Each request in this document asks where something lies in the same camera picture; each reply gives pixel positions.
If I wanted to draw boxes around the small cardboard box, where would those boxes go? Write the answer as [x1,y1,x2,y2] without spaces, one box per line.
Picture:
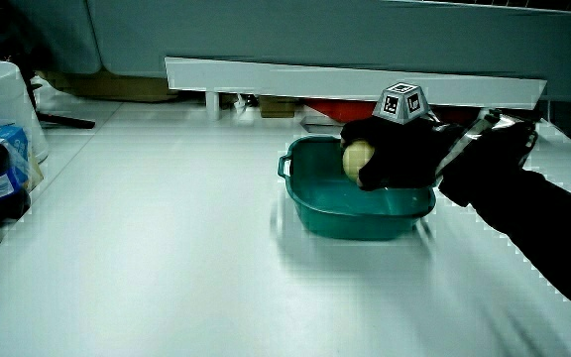
[259,96,299,119]

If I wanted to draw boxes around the black stand leg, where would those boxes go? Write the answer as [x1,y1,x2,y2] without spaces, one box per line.
[22,73,96,131]

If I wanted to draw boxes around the person's right hand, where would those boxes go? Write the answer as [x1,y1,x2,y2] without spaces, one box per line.
[339,81,465,192]

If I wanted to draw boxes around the large white cabinet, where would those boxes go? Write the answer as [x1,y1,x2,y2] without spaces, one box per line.
[12,0,571,103]

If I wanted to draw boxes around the red container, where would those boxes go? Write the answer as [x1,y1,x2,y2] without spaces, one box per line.
[304,97,480,125]

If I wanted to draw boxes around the long white board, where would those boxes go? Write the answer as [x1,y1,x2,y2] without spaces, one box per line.
[165,56,548,111]

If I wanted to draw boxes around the person's right forearm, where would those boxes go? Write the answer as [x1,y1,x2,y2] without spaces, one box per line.
[436,111,571,328]

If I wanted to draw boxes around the flat brown cardboard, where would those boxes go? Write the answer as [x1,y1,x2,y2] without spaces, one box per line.
[42,68,178,104]

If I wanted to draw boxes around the green plastic basin plate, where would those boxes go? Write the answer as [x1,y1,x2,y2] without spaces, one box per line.
[278,135,437,242]

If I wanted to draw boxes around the yellow-green pear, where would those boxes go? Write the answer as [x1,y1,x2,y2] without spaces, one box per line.
[342,139,377,183]

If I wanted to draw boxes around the blue carton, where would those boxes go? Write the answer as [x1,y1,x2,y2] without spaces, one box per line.
[0,124,45,192]

